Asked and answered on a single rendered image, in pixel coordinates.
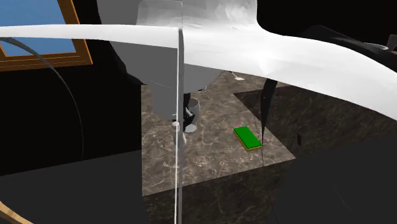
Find grey glass cup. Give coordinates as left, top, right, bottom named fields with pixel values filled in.
left=184, top=97, right=202, bottom=134

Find green and yellow sponge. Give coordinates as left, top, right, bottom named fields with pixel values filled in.
left=233, top=125, right=263, bottom=153

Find wooden framed window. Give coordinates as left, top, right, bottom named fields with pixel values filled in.
left=0, top=0, right=94, bottom=73

